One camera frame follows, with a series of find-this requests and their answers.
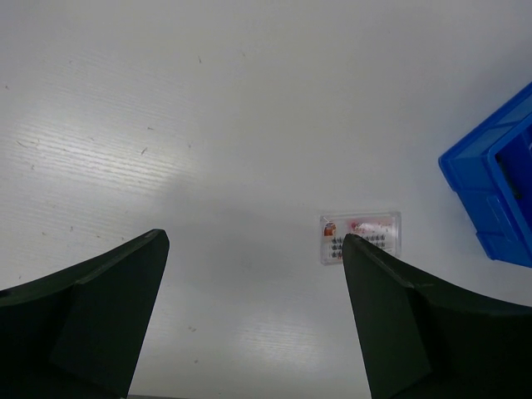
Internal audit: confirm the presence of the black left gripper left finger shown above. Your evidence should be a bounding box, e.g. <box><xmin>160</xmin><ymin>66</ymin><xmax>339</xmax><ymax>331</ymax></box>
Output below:
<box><xmin>1</xmin><ymin>229</ymin><xmax>170</xmax><ymax>398</ymax></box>

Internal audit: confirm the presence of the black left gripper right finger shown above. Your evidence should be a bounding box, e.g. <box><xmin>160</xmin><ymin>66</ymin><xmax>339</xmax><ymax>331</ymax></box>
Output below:
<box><xmin>342</xmin><ymin>234</ymin><xmax>531</xmax><ymax>398</ymax></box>

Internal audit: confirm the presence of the clear false eyelash box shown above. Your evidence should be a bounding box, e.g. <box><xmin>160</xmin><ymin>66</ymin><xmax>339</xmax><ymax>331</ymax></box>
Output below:
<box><xmin>319</xmin><ymin>211</ymin><xmax>401</xmax><ymax>266</ymax></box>

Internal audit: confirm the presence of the blue plastic divided bin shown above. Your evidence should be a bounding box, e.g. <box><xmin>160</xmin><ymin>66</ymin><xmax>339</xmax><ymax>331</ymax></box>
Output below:
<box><xmin>438</xmin><ymin>85</ymin><xmax>531</xmax><ymax>267</ymax></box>

